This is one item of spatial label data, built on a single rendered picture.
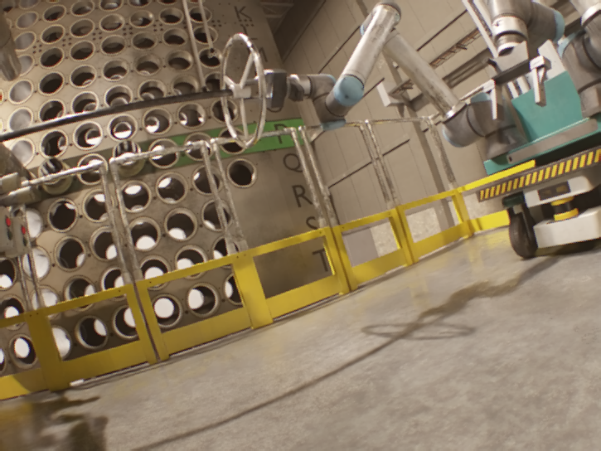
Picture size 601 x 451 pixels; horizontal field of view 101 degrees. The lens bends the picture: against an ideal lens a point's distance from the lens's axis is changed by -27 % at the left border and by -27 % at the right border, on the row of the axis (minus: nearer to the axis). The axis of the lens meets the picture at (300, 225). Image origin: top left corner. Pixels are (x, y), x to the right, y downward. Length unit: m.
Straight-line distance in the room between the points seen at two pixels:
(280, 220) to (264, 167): 0.45
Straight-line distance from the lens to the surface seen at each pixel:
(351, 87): 1.10
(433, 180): 8.62
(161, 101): 1.08
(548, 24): 0.99
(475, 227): 2.76
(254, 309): 1.73
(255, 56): 1.00
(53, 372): 1.78
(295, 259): 2.72
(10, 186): 1.44
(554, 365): 0.63
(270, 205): 2.72
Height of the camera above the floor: 0.31
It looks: 4 degrees up
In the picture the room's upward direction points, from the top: 17 degrees counter-clockwise
